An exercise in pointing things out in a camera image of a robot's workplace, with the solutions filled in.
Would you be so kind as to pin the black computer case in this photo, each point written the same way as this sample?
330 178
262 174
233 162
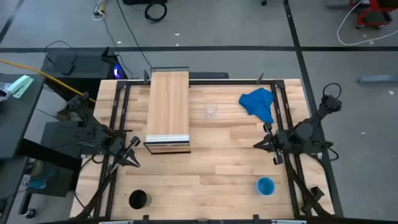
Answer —
87 67

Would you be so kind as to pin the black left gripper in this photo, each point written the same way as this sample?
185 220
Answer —
115 146

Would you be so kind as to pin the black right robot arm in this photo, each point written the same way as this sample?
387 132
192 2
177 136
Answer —
306 130

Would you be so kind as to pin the blue cloth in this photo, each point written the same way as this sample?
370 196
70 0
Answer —
258 102

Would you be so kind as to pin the red cart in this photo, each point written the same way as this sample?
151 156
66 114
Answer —
370 17

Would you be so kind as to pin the white and yellow plug cluster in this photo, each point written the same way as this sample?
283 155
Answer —
99 13

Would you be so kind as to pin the black cup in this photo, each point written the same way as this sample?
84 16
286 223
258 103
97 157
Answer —
137 199

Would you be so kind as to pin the black power strip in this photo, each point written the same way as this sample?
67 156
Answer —
208 75

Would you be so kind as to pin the black metal table frame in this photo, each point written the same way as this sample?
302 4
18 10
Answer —
224 82

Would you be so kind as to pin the wooden shelf with black frame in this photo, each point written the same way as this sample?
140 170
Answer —
168 105

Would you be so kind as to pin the grey metal bar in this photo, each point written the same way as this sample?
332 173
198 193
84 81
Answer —
377 79

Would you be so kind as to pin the black side desk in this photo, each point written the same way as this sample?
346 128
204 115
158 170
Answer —
15 124

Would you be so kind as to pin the light blue plastic cup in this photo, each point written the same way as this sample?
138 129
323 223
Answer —
265 186

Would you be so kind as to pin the clear glass cup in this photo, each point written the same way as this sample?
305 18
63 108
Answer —
211 111

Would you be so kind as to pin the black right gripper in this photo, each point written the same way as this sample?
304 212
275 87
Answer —
281 139

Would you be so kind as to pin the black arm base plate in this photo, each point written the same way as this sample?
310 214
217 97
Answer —
88 151

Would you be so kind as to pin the teal object under desk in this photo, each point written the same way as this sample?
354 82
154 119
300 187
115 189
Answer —
36 184

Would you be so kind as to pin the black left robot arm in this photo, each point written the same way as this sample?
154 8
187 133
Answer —
93 127

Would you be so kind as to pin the mint green stapler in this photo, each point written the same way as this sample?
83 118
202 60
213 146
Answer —
20 86

